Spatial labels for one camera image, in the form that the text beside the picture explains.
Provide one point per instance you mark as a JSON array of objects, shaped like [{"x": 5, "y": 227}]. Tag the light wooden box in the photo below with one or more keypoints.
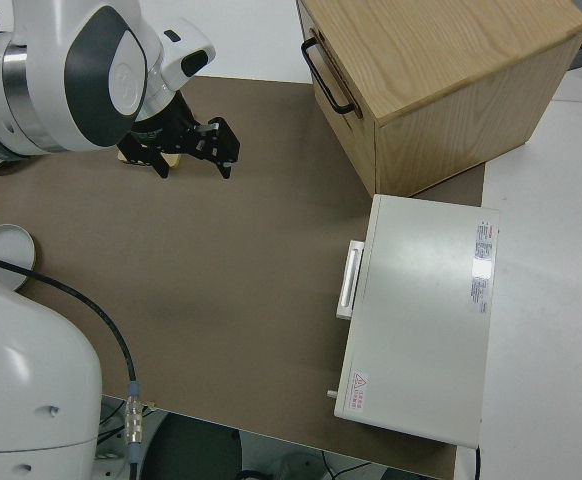
[{"x": 446, "y": 60}]

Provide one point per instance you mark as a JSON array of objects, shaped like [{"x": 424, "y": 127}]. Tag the white toaster oven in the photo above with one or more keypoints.
[{"x": 421, "y": 310}]

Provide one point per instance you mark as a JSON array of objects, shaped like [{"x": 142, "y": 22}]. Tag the wooden mug rack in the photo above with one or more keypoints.
[{"x": 175, "y": 160}]

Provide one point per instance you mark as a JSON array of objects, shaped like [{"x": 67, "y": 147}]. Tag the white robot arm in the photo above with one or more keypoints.
[{"x": 106, "y": 75}]

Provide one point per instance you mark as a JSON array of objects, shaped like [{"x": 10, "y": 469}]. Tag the dark round floor object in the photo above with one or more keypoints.
[{"x": 196, "y": 450}]

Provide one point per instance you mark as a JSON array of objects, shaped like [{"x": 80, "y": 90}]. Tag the brown table mat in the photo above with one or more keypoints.
[{"x": 221, "y": 275}]

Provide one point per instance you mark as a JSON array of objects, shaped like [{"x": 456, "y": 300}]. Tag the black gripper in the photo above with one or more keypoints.
[{"x": 163, "y": 125}]

